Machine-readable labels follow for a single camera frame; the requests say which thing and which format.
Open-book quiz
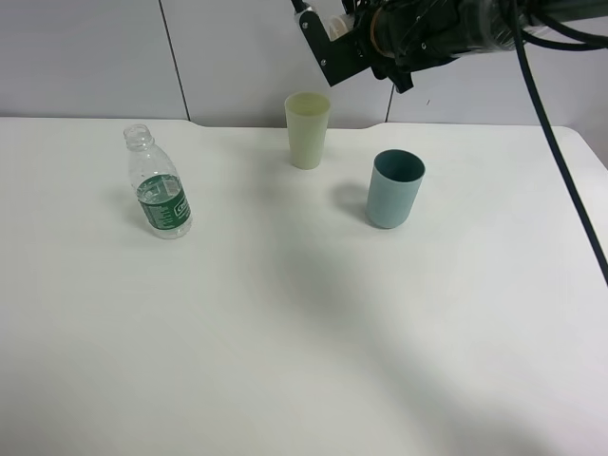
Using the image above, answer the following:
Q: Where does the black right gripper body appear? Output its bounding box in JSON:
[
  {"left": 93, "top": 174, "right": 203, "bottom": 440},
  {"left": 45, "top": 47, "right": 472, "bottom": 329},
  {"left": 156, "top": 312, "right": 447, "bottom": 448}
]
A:
[{"left": 353, "top": 1, "right": 475, "bottom": 93}]

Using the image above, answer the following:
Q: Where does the clear bottle green label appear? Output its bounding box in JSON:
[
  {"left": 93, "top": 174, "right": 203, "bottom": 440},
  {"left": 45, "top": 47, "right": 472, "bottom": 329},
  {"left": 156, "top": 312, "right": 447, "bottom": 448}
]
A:
[{"left": 123, "top": 124, "right": 192, "bottom": 239}]

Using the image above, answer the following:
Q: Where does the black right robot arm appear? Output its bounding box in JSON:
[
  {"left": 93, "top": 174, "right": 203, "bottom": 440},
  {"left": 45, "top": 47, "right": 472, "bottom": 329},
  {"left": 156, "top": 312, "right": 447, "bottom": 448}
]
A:
[{"left": 353, "top": 1, "right": 607, "bottom": 93}]

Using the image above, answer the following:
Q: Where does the pale green tall cup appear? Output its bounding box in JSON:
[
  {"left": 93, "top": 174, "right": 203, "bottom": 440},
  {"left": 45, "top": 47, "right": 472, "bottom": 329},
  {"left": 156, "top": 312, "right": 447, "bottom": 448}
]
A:
[{"left": 284, "top": 92, "right": 331, "bottom": 170}]

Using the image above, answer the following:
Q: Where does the teal blue tall cup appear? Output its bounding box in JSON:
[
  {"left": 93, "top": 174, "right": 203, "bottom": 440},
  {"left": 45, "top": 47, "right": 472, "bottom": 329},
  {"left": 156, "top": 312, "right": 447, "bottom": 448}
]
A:
[{"left": 366, "top": 149, "right": 426, "bottom": 229}]

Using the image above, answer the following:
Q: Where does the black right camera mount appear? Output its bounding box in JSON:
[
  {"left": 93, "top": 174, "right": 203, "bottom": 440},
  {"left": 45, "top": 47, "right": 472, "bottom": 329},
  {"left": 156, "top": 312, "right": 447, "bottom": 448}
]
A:
[{"left": 291, "top": 0, "right": 371, "bottom": 86}]

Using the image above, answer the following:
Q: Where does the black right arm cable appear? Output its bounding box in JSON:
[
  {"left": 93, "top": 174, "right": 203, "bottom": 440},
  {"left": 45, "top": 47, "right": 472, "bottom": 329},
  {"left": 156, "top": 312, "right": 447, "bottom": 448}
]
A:
[{"left": 510, "top": 0, "right": 608, "bottom": 289}]

